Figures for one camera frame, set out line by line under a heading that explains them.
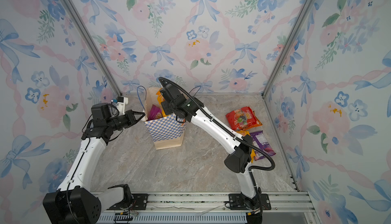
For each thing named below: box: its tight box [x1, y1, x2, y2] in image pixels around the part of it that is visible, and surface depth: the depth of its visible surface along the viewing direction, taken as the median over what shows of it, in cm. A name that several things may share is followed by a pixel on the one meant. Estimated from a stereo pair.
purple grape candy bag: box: [146, 103, 163, 122], surface depth 92 cm
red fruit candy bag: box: [225, 105, 263, 131], surface depth 100 cm
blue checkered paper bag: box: [143, 87, 187, 151], surface depth 82 cm
